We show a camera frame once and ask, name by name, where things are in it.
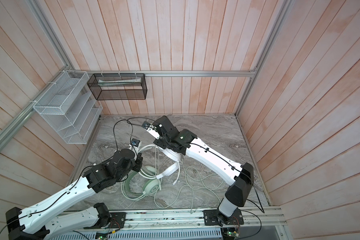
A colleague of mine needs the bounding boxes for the white headphones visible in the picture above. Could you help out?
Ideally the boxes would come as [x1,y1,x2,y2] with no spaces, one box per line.
[134,144,181,180]

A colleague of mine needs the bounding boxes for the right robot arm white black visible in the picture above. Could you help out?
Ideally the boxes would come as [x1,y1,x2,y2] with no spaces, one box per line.
[143,116,254,218]

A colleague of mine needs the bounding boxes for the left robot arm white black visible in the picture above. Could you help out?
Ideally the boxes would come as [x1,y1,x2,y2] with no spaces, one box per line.
[6,149,143,240]

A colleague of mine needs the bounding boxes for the green headphones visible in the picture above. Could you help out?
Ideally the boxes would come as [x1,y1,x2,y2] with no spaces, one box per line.
[121,166,160,201]

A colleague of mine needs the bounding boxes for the black mesh basket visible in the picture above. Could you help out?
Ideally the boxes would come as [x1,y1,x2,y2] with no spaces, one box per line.
[87,73,148,101]

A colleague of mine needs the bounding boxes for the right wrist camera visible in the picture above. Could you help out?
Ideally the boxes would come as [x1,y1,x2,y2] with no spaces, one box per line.
[142,121,160,140]

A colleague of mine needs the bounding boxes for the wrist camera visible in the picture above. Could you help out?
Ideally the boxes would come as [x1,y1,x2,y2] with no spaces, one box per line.
[129,138,141,156]
[142,121,160,140]

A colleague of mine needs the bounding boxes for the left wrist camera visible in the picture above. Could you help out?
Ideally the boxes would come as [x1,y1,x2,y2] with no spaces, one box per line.
[129,138,141,156]

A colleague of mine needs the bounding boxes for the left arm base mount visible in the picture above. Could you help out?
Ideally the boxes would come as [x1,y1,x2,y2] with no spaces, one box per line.
[88,203,127,229]

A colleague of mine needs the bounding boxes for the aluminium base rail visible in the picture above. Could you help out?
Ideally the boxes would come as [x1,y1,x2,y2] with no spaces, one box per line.
[47,207,289,240]

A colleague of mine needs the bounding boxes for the aluminium frame bar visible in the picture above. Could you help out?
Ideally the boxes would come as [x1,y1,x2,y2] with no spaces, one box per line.
[72,70,257,77]

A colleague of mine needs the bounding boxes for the white wire mesh shelf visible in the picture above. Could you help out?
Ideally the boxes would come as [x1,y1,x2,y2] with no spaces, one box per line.
[34,71,103,145]

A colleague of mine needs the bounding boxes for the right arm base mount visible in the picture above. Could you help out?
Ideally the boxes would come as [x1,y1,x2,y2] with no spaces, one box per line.
[203,208,244,227]

